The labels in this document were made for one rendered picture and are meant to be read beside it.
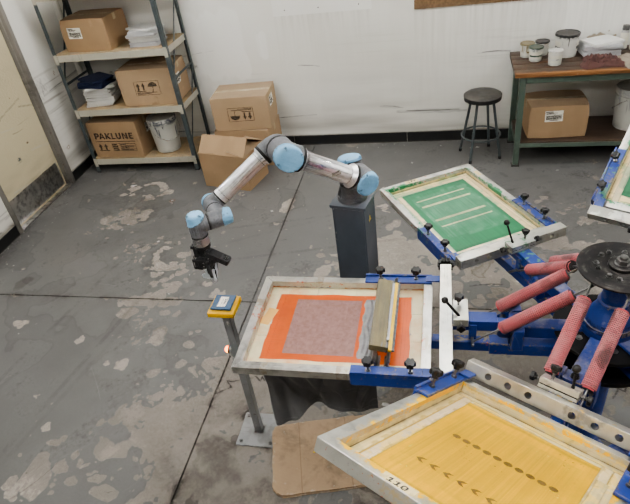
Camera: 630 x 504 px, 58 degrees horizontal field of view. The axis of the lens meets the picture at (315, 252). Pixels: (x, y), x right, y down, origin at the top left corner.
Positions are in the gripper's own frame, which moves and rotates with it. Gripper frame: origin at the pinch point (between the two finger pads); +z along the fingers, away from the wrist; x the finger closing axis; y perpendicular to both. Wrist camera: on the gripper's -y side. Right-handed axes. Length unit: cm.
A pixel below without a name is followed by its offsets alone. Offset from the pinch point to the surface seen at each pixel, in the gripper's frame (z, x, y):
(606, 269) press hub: -21, 14, -157
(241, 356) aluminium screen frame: 11.2, 35.2, -20.1
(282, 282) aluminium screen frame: 11.9, -13.4, -26.0
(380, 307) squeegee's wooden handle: 4, 10, -75
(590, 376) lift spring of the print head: -3, 48, -148
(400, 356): 15, 27, -84
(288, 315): 14.7, 6.1, -33.0
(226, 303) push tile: 13.2, 1.2, -2.2
